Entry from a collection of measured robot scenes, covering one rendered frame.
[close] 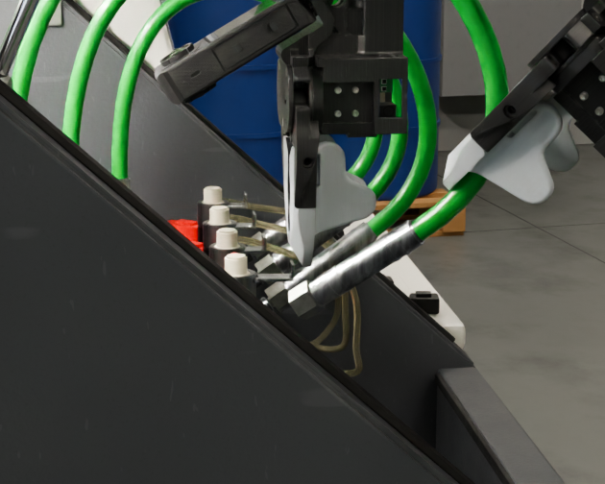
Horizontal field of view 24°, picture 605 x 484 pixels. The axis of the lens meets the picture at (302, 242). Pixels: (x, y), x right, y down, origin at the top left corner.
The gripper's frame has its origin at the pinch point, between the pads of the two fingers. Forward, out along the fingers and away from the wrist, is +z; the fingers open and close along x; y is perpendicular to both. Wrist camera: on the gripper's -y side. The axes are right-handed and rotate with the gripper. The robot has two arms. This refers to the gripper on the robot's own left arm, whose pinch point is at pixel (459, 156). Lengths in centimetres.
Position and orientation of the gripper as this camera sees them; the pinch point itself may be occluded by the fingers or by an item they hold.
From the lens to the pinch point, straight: 86.6
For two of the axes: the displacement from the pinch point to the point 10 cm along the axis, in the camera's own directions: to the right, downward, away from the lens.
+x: 4.6, -4.2, 7.8
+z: -5.3, 5.7, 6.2
